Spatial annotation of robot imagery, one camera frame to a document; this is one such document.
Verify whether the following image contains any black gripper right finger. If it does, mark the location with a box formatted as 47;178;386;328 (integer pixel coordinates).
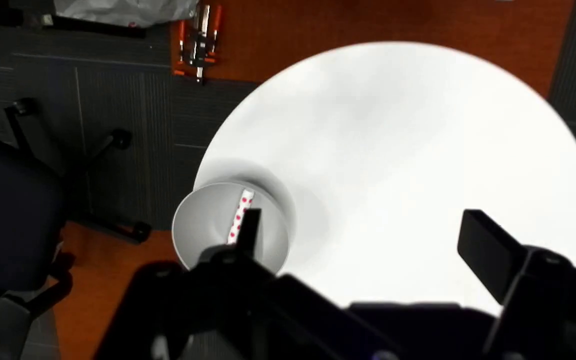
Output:
455;208;576;360

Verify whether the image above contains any white plastic sheet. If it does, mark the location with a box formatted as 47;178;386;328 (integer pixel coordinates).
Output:
51;0;201;30

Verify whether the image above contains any orange handled tool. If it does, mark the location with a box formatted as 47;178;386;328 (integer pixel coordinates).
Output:
171;17;193;79
205;4;225;65

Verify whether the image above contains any black and silver tool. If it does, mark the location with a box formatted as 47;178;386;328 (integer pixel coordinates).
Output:
191;1;211;85

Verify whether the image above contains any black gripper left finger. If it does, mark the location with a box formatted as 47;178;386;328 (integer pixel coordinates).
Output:
94;206;396;360

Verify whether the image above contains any grey bowl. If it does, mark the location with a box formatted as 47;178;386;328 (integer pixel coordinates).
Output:
169;178;298;278

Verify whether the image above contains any black office chair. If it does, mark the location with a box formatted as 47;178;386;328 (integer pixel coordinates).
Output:
0;96;154;360

